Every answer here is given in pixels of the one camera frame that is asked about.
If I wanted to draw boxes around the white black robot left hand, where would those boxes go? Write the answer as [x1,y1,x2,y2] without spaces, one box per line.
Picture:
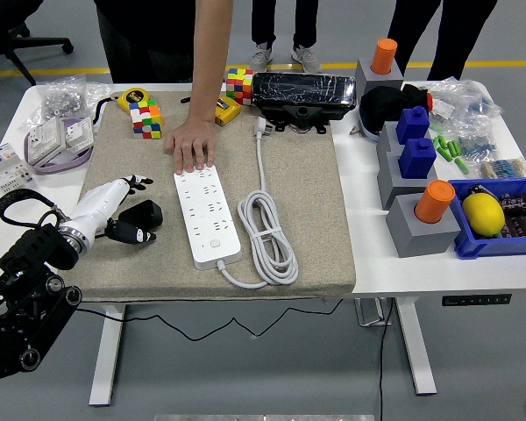
[68,174,158,247]

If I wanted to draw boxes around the colourful puzzle cube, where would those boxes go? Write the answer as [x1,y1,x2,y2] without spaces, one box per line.
[225,68,255,107]
[129,98,165,140]

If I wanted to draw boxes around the small clear plastic bag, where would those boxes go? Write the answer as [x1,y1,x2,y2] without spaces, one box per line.
[85,81,115,109]

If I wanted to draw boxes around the grey under-table bracket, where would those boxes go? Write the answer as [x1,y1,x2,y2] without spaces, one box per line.
[354,297,394,328]

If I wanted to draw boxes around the blue square peg block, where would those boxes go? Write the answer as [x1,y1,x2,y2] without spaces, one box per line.
[395,105,430,146]
[398,138,437,180]

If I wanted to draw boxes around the clear bag of blue parts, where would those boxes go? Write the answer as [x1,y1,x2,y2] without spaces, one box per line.
[427,76,506,132]
[453,118,500,160]

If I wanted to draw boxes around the square yellow tape measure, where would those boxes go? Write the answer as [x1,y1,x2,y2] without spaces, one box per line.
[214,96,242,127]

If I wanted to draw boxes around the white blue-rimmed object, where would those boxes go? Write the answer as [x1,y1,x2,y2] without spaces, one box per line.
[359,116,383,144]

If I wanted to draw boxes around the black hanging cable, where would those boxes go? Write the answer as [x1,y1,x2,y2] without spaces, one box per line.
[378,297,396,421]

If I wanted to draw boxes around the round yellow tape measure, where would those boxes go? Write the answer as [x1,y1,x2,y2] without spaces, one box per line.
[90,87,153,132]

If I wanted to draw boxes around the grey-brown fabric mat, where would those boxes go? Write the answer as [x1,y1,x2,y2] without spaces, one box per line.
[57,90,357,303]

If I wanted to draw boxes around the person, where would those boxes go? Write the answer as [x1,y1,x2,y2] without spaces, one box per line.
[94,0,198,84]
[387,0,500,82]
[250,0,323,75]

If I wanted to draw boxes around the grey block with hole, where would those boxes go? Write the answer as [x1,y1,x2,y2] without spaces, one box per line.
[385,192,462,259]
[376,151,439,211]
[375,121,404,163]
[353,59,405,97]

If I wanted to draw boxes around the black table control panel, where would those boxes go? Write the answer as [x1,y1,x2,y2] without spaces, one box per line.
[441,293,513,307]

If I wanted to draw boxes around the white circuit breaker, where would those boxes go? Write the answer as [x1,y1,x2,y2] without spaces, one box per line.
[0,143,36,192]

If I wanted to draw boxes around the black power adapter plug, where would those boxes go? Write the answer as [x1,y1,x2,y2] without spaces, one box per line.
[117,199,164,232]

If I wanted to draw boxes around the black office chair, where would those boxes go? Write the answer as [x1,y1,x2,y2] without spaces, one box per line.
[0,0,75,87]

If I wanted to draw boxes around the small white socket panel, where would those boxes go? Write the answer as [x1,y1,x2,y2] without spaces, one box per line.
[64,117,94,153]

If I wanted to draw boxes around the blue plastic bin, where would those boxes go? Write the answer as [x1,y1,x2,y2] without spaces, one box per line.
[447,176,526,260]

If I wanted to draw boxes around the clear bag of screws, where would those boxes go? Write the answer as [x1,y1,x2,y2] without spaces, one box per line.
[19,74,89,132]

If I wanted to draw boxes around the person's left hand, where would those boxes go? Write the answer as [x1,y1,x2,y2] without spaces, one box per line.
[165,116,220,175]

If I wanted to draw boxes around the clear bag of resistors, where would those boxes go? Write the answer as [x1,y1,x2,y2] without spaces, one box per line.
[480,156,526,180]

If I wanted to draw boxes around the white table leg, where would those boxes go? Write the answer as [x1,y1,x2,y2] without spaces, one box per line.
[89,304,128,407]
[394,297,438,396]

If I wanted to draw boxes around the thin black adapter cord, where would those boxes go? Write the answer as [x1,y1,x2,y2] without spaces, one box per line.
[76,231,345,342]

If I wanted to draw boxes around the large white socket panel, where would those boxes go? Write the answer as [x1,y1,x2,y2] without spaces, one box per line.
[28,117,67,166]

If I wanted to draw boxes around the purple tray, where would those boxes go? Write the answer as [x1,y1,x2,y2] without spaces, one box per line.
[24,117,94,175]

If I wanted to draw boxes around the white power strip cable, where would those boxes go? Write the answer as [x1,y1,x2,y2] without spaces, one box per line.
[217,116,300,290]

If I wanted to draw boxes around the black plastic-wrapped device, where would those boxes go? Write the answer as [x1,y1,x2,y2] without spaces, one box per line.
[250,72,358,135]

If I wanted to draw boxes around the dark brown capacitor pile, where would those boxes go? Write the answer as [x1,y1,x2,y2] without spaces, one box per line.
[499,192,526,239]

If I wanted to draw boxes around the white power strip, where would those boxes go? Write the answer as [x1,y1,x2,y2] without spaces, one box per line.
[174,164,243,271]

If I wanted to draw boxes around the yellow lemon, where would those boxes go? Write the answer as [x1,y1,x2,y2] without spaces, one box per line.
[461,192,507,239]

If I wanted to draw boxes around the black cloth bundle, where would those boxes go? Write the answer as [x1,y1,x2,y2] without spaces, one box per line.
[359,82,435,132]

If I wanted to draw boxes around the orange cylinder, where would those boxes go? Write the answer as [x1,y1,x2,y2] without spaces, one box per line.
[414,179,456,225]
[372,38,399,75]

